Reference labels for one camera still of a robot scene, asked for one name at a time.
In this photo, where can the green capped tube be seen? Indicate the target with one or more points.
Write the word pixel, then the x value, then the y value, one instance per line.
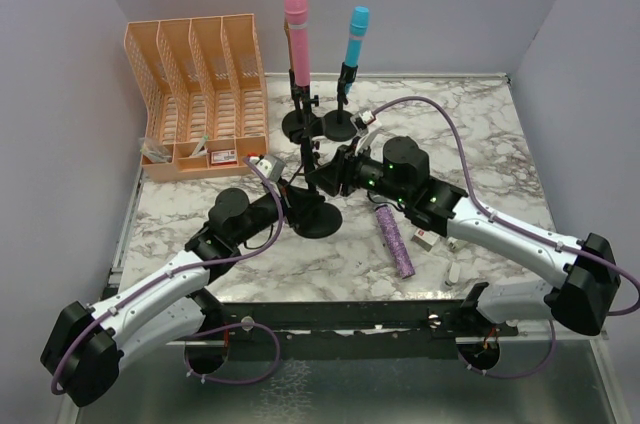
pixel 202 141

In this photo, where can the purple glitter microphone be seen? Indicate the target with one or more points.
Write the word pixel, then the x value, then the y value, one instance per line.
pixel 394 241

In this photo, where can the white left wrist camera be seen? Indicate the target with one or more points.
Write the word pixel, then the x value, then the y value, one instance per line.
pixel 270 166

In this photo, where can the gold microphone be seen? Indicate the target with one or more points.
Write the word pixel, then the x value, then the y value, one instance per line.
pixel 288 40

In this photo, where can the red white small card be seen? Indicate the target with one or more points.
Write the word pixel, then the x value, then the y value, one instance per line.
pixel 223 157

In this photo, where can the clear plastic bag of parts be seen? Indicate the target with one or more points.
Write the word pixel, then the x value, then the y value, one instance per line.
pixel 154 150

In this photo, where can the blue microphone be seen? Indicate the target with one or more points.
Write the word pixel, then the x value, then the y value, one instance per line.
pixel 358 27

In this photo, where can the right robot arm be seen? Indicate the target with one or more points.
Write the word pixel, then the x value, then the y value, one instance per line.
pixel 576 279

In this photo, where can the black mic stand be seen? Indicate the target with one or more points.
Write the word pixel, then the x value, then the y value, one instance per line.
pixel 300 122
pixel 337 123
pixel 330 219

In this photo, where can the white red small box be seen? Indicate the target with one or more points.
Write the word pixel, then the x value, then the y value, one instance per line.
pixel 425 239

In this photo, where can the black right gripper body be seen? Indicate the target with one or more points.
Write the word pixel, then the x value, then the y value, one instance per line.
pixel 342 170

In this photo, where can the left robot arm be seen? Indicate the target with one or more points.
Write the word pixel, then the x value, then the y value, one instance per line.
pixel 89 345

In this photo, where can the orange plastic file organizer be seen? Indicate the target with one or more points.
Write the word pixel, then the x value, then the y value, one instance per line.
pixel 200 76

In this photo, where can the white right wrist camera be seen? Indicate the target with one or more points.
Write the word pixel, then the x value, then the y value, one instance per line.
pixel 367 128

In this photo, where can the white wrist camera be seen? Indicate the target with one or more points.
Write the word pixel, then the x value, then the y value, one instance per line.
pixel 270 166
pixel 367 128

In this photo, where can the white charger adapter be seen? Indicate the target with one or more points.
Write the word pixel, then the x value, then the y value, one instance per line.
pixel 454 245

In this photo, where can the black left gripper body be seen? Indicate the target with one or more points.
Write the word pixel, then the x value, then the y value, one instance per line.
pixel 291 195

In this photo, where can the black mini tripod stand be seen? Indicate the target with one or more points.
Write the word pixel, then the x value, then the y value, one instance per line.
pixel 308 146

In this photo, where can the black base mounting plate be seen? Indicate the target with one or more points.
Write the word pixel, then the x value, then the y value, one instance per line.
pixel 340 330

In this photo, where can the pink microphone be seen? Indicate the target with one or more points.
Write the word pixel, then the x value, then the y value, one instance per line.
pixel 297 15

